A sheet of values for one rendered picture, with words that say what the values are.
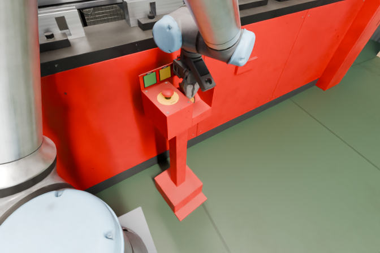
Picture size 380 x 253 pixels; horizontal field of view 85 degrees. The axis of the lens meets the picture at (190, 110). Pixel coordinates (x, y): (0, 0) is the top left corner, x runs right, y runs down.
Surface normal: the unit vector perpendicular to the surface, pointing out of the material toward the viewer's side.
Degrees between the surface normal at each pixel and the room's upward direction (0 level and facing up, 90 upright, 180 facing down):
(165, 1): 90
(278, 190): 0
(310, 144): 0
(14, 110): 89
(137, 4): 90
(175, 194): 0
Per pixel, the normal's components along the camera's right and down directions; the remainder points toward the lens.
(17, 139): 0.84, 0.39
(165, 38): -0.51, 0.62
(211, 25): 0.00, 0.99
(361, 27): -0.85, 0.35
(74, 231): 0.15, -0.65
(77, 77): 0.53, 0.62
